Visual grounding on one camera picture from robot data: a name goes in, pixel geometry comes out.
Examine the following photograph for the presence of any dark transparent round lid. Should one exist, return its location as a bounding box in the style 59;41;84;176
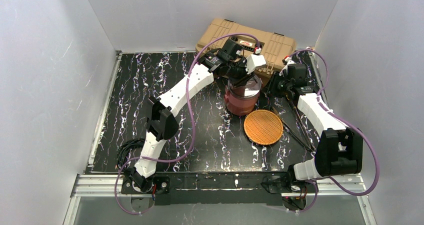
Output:
227;75;262;100

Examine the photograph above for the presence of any tan plastic toolbox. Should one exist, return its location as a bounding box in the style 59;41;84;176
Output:
195;18;297;86

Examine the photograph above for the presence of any red steel lunch bowl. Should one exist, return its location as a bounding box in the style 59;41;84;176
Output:
224;86;260;116

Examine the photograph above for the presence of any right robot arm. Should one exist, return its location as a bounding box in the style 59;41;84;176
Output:
267;63;363;181

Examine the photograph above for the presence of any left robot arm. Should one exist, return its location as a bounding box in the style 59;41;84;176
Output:
116;37;265;194

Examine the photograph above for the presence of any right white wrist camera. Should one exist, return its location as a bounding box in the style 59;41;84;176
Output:
279;55;296;77

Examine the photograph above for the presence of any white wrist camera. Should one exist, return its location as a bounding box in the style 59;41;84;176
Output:
245;53;267;75
279;55;296;77

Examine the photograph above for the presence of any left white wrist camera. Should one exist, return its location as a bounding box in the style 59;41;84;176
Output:
245;53;267;75

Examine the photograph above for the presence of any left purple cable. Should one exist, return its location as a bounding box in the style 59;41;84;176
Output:
114;33;264;216

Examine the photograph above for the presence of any coiled black cable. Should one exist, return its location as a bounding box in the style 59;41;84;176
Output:
115;137;147;170

